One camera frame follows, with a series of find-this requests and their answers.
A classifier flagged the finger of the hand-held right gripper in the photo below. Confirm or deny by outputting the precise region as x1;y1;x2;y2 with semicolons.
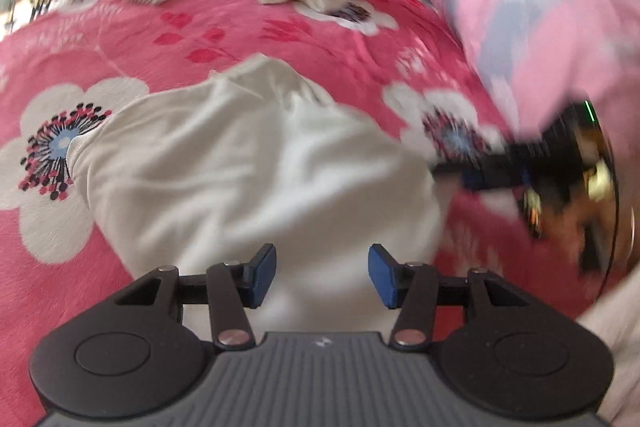
431;142;533;194

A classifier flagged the pink floral blanket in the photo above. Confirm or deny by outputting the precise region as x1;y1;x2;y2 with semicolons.
0;0;621;427

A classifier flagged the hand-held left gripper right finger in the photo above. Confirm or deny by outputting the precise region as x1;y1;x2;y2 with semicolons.
367;244;531;352

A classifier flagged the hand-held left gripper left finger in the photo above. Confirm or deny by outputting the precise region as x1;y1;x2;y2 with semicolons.
114;243;278;352

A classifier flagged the person's right forearm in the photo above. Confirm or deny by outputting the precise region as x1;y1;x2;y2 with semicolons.
417;0;640;148

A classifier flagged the white ribbed-cuff garment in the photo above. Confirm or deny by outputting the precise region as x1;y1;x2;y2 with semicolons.
65;54;451;335

